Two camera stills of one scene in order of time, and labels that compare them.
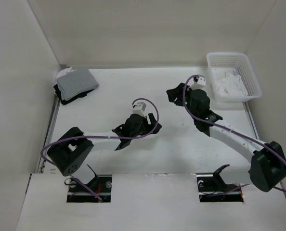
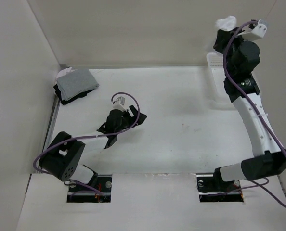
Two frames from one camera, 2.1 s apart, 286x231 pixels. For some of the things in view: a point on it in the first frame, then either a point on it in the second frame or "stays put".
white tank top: x=228 y=82 → x=227 y=24
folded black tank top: x=68 y=101 stays put
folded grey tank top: x=75 y=83 stays put
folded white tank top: x=64 y=71 stays put
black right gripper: x=178 y=92 → x=223 y=39
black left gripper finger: x=152 y=119 → x=134 y=110
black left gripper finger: x=157 y=128 → x=142 y=118
